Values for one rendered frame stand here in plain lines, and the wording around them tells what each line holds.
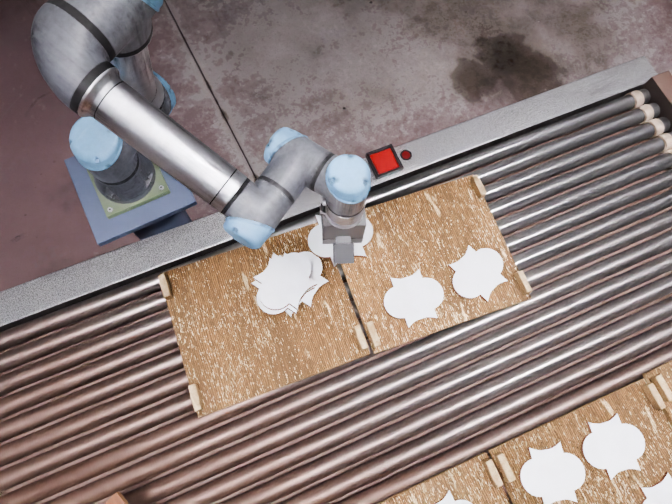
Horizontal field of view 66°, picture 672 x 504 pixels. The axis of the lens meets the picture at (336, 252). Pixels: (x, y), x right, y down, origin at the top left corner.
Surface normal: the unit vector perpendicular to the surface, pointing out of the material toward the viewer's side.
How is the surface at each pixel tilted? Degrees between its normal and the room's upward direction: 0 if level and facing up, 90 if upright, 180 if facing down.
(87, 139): 10
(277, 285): 0
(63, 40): 28
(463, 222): 0
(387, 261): 0
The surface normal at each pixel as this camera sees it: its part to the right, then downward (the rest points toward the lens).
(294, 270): 0.04, -0.31
